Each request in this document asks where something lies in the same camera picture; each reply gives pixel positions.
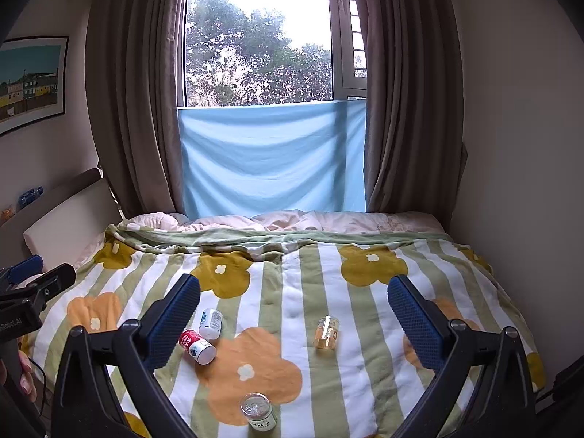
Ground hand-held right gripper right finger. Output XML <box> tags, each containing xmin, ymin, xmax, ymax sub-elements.
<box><xmin>387</xmin><ymin>275</ymin><xmax>537</xmax><ymax>438</ymax></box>

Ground dark object beside bed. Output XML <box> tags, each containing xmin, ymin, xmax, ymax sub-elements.
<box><xmin>534</xmin><ymin>353</ymin><xmax>584</xmax><ymax>418</ymax></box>

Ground blue bottles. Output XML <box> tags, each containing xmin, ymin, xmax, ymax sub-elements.
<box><xmin>17</xmin><ymin>185</ymin><xmax>45</xmax><ymax>208</ymax></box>

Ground framed picture of houses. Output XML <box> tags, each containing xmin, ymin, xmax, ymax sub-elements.
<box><xmin>0</xmin><ymin>35</ymin><xmax>70</xmax><ymax>137</ymax></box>

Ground clear jar with green label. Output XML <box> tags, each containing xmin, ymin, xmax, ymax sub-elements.
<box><xmin>239</xmin><ymin>393</ymin><xmax>278</xmax><ymax>432</ymax></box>

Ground clear yellowish plastic cup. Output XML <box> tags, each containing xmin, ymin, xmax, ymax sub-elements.
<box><xmin>313</xmin><ymin>315</ymin><xmax>342</xmax><ymax>350</ymax></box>

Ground person's left hand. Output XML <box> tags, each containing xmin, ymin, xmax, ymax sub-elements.
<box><xmin>0</xmin><ymin>350</ymin><xmax>38</xmax><ymax>404</ymax></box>

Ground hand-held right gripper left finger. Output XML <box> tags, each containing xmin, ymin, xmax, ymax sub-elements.
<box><xmin>51</xmin><ymin>274</ymin><xmax>201</xmax><ymax>438</ymax></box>

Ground light blue cloth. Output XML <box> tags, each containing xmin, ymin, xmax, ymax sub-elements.
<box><xmin>177</xmin><ymin>99</ymin><xmax>368</xmax><ymax>220</ymax></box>

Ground flower-print striped blanket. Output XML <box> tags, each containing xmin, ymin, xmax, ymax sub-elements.
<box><xmin>20</xmin><ymin>223</ymin><xmax>548</xmax><ymax>438</ymax></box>

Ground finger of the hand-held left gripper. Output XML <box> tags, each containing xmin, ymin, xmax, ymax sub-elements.
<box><xmin>0</xmin><ymin>262</ymin><xmax>77</xmax><ymax>306</ymax></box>
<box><xmin>0</xmin><ymin>255</ymin><xmax>45</xmax><ymax>289</ymax></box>

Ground brown bed headboard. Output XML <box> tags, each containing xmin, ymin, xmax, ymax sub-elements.
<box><xmin>0</xmin><ymin>167</ymin><xmax>124</xmax><ymax>270</ymax></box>

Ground red and white bottle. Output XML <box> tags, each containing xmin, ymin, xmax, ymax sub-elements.
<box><xmin>178</xmin><ymin>329</ymin><xmax>217</xmax><ymax>366</ymax></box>

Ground white bottle with blue label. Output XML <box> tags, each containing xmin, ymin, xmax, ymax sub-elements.
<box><xmin>198</xmin><ymin>308</ymin><xmax>224</xmax><ymax>339</ymax></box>

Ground window frame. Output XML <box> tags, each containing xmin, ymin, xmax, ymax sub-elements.
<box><xmin>182</xmin><ymin>0</ymin><xmax>369</xmax><ymax>108</ymax></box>

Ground black cable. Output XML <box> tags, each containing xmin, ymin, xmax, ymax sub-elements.
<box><xmin>28</xmin><ymin>360</ymin><xmax>52</xmax><ymax>420</ymax></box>

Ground pink duvet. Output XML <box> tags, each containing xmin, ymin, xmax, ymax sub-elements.
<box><xmin>121</xmin><ymin>210</ymin><xmax>445</xmax><ymax>238</ymax></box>

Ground brown curtain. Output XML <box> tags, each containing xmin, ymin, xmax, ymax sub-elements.
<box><xmin>84</xmin><ymin>0</ymin><xmax>192</xmax><ymax>220</ymax></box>
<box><xmin>360</xmin><ymin>0</ymin><xmax>470</xmax><ymax>215</ymax></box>

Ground white pillow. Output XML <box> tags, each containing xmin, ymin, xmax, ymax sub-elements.
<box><xmin>23</xmin><ymin>212</ymin><xmax>110</xmax><ymax>268</ymax></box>

